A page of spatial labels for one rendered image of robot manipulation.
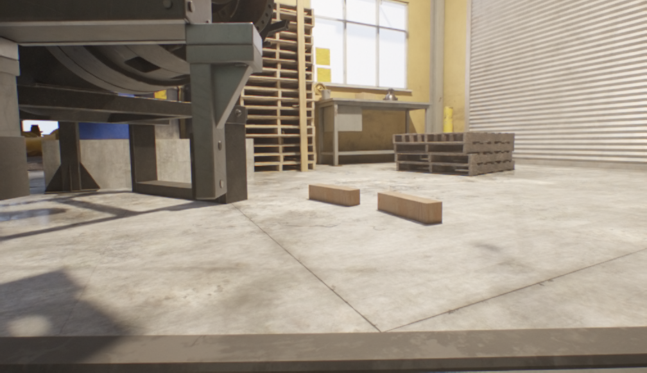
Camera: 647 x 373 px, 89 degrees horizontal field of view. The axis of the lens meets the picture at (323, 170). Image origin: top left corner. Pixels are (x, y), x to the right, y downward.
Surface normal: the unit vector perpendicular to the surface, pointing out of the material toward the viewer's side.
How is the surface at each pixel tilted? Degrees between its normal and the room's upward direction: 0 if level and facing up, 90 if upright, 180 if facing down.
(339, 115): 90
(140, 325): 0
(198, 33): 90
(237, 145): 90
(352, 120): 90
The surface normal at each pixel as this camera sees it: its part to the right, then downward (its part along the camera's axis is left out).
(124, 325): -0.01, -1.00
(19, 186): 1.00, -0.01
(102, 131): 0.53, 0.07
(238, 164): 0.84, 0.04
